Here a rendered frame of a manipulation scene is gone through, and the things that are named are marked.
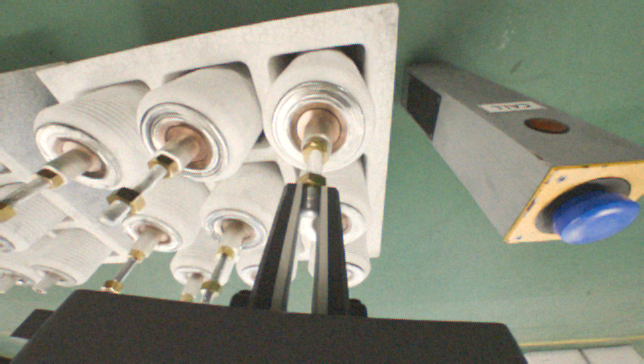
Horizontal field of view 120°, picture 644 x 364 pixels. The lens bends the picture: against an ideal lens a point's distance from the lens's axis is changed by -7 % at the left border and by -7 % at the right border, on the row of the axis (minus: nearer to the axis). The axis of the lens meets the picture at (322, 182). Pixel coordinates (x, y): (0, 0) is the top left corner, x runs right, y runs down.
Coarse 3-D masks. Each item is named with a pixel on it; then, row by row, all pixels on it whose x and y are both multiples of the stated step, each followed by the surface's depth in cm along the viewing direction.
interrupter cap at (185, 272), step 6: (174, 270) 32; (180, 270) 32; (186, 270) 32; (192, 270) 32; (198, 270) 32; (204, 270) 32; (174, 276) 33; (180, 276) 33; (186, 276) 34; (204, 276) 34; (210, 276) 33; (186, 282) 35
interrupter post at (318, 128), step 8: (312, 120) 16; (320, 120) 16; (312, 128) 15; (320, 128) 15; (328, 128) 16; (304, 136) 15; (312, 136) 14; (320, 136) 14; (328, 136) 14; (304, 144) 14; (328, 144) 14
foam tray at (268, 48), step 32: (224, 32) 19; (256, 32) 19; (288, 32) 19; (320, 32) 19; (352, 32) 18; (384, 32) 18; (96, 64) 20; (128, 64) 20; (160, 64) 20; (192, 64) 20; (256, 64) 20; (288, 64) 30; (384, 64) 20; (64, 96) 23; (384, 96) 22; (384, 128) 24; (256, 160) 27; (384, 160) 27; (384, 192) 30
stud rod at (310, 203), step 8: (312, 152) 13; (320, 152) 14; (312, 160) 13; (320, 160) 13; (312, 168) 12; (320, 168) 12; (304, 192) 10; (312, 192) 10; (304, 200) 10; (312, 200) 10; (304, 208) 10; (312, 208) 10; (304, 216) 10; (312, 216) 10
